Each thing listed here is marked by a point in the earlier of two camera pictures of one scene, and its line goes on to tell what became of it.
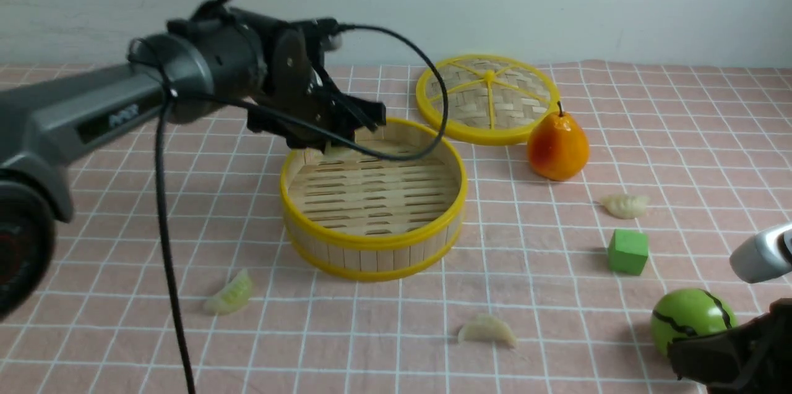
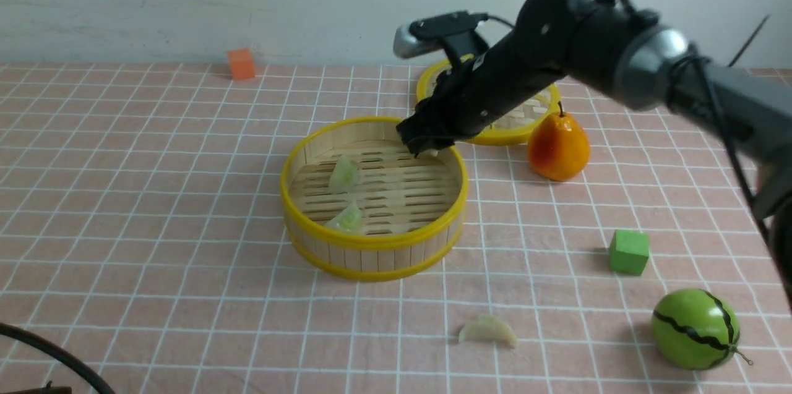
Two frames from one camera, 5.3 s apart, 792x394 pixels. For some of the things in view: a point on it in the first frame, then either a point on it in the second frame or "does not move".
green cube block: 628,252 does not move
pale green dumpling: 338,151 -> 344,175
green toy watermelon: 687,312 does not move
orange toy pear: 558,146 does not move
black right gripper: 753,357 -> 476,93
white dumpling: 487,328 does not move
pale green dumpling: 232,299 -> 349,218
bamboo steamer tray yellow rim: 353,216 does not move
